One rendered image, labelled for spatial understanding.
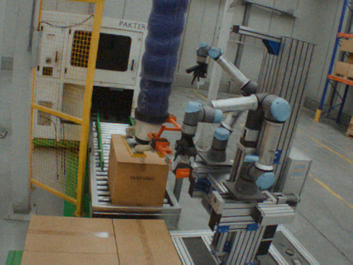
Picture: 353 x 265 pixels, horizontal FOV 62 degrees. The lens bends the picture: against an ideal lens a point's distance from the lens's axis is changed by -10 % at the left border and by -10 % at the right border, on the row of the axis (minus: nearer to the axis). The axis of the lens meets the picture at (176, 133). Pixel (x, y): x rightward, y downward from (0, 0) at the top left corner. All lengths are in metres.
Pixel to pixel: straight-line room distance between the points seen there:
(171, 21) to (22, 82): 1.46
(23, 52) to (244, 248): 2.40
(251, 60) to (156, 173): 10.43
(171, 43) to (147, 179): 1.05
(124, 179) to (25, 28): 1.47
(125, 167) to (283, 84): 1.25
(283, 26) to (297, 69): 11.06
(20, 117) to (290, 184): 2.29
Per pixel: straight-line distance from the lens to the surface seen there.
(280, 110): 1.75
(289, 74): 2.14
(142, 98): 2.08
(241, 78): 2.33
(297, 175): 2.41
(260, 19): 12.62
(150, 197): 2.55
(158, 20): 1.99
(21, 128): 2.99
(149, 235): 2.33
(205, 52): 2.47
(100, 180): 2.99
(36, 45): 2.77
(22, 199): 3.31
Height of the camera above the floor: 1.92
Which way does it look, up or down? 18 degrees down
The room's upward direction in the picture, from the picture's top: 10 degrees clockwise
